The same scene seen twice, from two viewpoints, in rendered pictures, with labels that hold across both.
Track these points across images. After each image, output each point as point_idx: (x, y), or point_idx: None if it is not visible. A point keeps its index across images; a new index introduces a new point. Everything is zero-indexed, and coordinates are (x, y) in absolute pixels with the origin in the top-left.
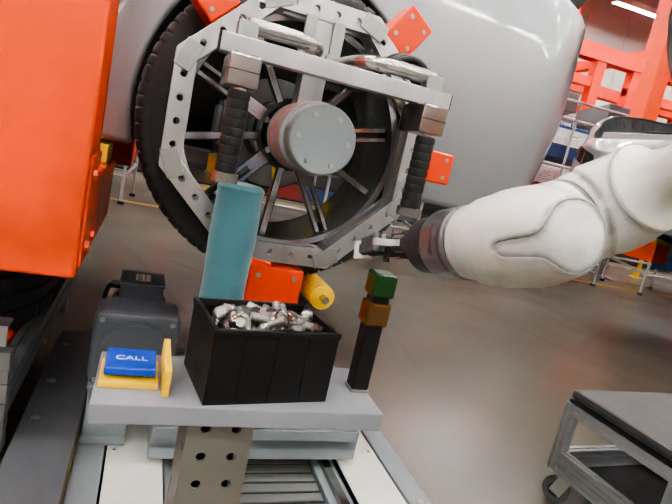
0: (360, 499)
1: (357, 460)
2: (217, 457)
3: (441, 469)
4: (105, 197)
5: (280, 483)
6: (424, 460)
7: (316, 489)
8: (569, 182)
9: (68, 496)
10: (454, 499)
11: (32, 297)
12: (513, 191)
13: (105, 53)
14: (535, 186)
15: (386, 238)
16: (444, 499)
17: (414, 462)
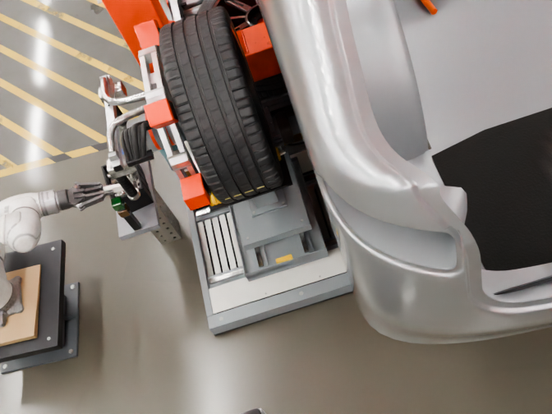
0: (219, 287)
1: (255, 286)
2: None
3: (292, 356)
4: (271, 63)
5: (232, 250)
6: (301, 345)
7: (231, 267)
8: (14, 210)
9: None
10: (259, 357)
11: (257, 89)
12: (14, 196)
13: (135, 47)
14: (11, 200)
15: (88, 188)
16: (259, 351)
17: (296, 337)
